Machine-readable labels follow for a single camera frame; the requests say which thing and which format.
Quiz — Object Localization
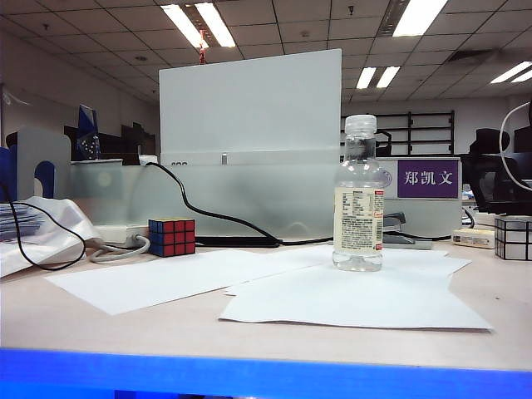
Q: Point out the colourful Rubik's cube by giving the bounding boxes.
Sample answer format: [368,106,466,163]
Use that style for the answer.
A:
[148,218,197,258]

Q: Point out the cream eraser box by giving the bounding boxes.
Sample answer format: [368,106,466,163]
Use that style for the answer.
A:
[451,227,496,249]

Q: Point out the black mesh office chair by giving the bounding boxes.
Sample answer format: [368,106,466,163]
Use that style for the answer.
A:
[460,127,532,216]

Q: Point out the ceiling air vent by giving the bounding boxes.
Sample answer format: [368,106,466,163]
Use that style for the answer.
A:
[446,48,500,64]

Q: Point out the grey stapler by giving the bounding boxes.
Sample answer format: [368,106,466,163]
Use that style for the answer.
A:
[382,211,434,250]

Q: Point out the black shelf rack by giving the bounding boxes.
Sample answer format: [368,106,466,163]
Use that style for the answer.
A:
[340,110,456,157]

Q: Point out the white cable loop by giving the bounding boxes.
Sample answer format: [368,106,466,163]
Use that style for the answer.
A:
[498,101,532,189]

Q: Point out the thin black cable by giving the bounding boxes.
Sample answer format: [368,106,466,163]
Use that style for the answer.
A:
[0,182,87,272]

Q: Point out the purple and white name plate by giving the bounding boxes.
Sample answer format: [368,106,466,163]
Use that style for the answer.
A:
[380,156,461,200]

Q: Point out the blue foreground edge strip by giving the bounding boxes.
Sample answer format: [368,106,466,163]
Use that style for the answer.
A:
[0,347,532,399]

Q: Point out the blue file holder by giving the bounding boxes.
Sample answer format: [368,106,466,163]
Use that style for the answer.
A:
[0,145,56,203]

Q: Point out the grey power cord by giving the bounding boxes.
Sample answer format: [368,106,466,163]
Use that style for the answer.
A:
[88,234,151,264]

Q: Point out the stack of printed papers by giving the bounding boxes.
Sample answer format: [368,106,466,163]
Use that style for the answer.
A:
[0,202,45,243]

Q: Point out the blue crystal trophy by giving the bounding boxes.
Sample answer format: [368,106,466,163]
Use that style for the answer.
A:
[76,103,101,162]

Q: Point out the clear plastic bottle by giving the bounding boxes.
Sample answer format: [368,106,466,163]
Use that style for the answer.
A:
[332,114,386,273]

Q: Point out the frosted glass desk partition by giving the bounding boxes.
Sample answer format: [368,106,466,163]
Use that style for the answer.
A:
[69,160,463,243]

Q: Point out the white paper sheet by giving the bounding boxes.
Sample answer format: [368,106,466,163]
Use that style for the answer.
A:
[218,261,494,334]
[44,248,334,316]
[286,244,473,278]

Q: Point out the white upright board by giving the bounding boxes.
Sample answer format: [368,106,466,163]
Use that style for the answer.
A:
[158,48,343,166]

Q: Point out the white power strip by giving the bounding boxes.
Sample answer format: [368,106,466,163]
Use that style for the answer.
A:
[93,224,150,244]

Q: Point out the thick black cable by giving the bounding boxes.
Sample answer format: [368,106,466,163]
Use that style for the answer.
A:
[145,161,452,249]

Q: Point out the white plastic bag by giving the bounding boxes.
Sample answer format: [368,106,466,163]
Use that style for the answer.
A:
[0,195,103,278]

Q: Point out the black office chair with headrest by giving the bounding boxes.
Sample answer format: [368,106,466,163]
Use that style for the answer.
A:
[376,129,393,158]

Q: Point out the double tube ceiling light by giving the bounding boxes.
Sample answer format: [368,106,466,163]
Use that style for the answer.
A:
[160,2,237,50]
[489,60,532,85]
[355,65,401,90]

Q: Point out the grey metal bookend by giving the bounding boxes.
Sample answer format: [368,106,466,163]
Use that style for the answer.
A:
[4,126,72,201]

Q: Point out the single panel ceiling light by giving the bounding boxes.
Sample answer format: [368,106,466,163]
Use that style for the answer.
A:
[392,0,449,38]

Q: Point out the silver mirror cube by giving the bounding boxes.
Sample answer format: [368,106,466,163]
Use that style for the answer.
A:
[494,215,532,262]

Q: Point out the dark wooden cabinets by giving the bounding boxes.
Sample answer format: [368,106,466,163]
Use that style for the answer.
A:
[62,121,160,166]

